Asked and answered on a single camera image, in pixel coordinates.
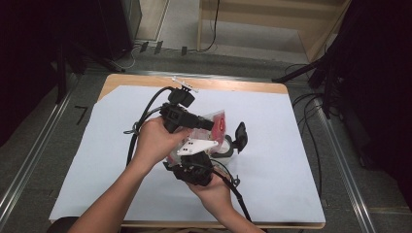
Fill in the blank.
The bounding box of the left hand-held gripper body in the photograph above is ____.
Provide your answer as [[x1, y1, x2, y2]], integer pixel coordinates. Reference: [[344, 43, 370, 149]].
[[159, 76, 200, 134]]

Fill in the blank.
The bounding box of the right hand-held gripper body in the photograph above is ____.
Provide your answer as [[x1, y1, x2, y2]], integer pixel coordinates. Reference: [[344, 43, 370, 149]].
[[170, 138, 220, 187]]

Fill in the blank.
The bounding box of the red and white refill pouch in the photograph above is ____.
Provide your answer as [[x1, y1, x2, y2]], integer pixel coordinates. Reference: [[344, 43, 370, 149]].
[[166, 110, 226, 164]]

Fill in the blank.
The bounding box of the person's left hand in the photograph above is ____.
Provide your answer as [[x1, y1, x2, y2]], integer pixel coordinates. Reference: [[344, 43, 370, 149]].
[[132, 116, 192, 171]]

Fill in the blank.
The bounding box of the person's right hand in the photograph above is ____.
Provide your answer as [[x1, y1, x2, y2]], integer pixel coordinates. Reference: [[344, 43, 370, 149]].
[[186, 173, 234, 213]]

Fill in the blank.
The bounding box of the white cloth table cover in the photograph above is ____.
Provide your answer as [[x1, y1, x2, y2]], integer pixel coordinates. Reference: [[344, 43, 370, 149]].
[[49, 84, 326, 225]]

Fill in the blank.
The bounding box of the black stand with slanted legs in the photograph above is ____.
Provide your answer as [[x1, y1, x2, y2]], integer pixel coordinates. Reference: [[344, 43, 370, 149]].
[[271, 32, 358, 120]]

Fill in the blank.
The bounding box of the black cabinet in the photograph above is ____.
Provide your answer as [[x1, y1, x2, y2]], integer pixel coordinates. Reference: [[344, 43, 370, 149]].
[[96, 0, 144, 61]]

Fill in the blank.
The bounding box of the black stand with upright pole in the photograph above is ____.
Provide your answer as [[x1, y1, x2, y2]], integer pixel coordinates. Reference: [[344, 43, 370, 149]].
[[55, 40, 126, 105]]

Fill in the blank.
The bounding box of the black curtain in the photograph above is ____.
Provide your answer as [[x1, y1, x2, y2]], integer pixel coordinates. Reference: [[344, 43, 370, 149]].
[[0, 0, 102, 149], [336, 0, 412, 210]]

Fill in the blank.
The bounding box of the right hand-held gripper black cable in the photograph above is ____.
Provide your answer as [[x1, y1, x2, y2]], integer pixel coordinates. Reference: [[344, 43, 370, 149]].
[[207, 158, 254, 222]]

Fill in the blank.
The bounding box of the metal floor rail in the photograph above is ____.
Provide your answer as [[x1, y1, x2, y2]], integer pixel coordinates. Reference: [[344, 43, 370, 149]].
[[0, 74, 82, 224], [315, 96, 378, 233], [124, 69, 275, 83]]

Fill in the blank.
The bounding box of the white floor cable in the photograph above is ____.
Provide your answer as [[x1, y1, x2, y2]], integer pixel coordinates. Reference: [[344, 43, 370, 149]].
[[119, 45, 141, 71]]

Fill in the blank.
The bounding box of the thin black hanging cable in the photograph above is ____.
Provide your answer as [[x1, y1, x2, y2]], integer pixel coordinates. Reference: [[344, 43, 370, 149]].
[[197, 0, 222, 53]]

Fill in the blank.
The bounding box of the long black floor cable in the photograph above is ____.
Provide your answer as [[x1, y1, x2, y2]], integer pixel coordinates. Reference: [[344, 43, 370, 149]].
[[291, 91, 325, 199]]

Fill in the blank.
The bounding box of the light wooden frame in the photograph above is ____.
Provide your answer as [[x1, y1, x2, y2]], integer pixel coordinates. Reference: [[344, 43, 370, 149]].
[[196, 0, 353, 62]]

